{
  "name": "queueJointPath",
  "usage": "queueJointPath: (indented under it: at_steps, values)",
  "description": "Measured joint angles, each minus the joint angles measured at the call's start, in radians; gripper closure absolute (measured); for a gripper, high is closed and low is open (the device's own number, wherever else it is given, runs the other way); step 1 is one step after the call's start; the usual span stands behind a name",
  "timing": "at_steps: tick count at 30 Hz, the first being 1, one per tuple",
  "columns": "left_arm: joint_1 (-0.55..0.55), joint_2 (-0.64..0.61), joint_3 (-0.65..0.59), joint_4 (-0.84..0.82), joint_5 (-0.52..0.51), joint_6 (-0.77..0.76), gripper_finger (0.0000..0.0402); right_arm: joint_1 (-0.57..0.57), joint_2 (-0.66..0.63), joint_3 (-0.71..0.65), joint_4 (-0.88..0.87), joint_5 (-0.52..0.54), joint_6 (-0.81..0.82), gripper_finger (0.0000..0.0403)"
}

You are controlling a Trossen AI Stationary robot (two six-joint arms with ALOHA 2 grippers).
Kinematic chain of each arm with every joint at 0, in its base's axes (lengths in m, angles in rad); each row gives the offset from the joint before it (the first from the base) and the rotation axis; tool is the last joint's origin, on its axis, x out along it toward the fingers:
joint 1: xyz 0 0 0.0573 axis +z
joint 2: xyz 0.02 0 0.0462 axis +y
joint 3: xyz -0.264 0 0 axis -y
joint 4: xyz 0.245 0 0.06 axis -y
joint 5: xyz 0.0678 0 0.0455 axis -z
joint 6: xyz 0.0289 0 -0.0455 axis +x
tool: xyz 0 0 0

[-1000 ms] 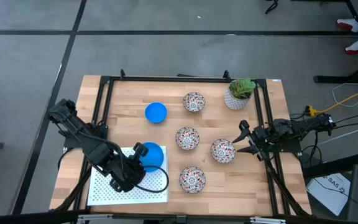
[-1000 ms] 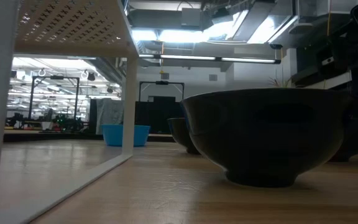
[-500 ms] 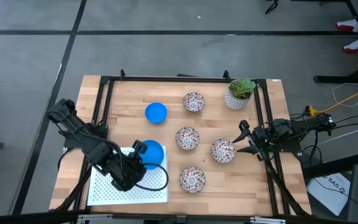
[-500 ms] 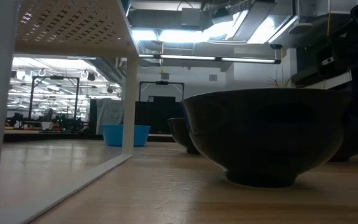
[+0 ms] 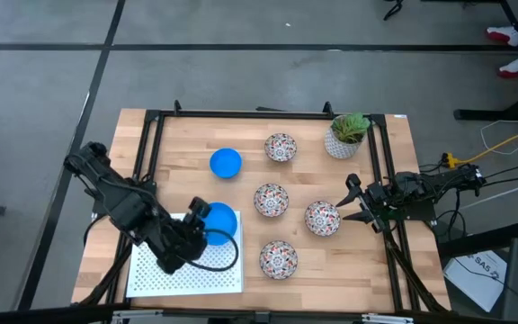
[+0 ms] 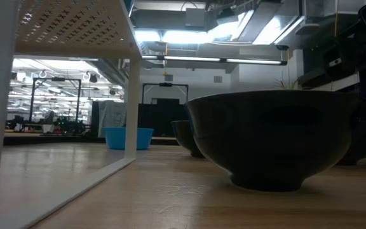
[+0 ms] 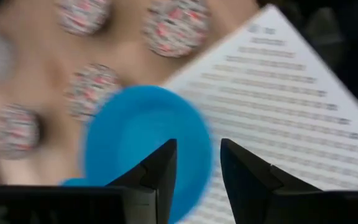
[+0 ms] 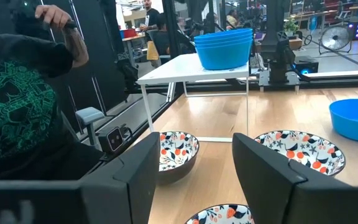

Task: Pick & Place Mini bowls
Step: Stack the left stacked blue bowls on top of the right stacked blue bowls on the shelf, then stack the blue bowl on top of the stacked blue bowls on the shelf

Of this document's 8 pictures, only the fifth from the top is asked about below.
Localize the potted plant white patterned pot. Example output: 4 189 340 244
324 112 371 160

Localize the yellow power cable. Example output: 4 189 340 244
445 119 518 170

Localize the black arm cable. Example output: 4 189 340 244
175 228 241 273

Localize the black bowl with floral inside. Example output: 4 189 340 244
263 132 298 163
304 200 342 238
258 239 299 281
253 183 290 219

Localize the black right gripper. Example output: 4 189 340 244
335 173 395 234

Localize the white perforated metal shelf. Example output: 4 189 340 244
125 210 246 299

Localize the black strap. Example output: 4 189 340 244
383 0 405 22

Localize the thick white cable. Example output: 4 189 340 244
459 173 518 212

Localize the blue plastic mini bowl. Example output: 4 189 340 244
209 148 243 179
200 202 239 247

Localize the black aluminium table frame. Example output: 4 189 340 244
72 99 451 324

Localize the silver metal bracket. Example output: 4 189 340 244
361 312 415 324

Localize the thin white cable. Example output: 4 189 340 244
479 112 518 157

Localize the person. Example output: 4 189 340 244
486 0 518 79

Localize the black desk base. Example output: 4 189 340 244
453 0 518 122

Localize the white cardboard box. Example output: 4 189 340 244
442 249 510 314

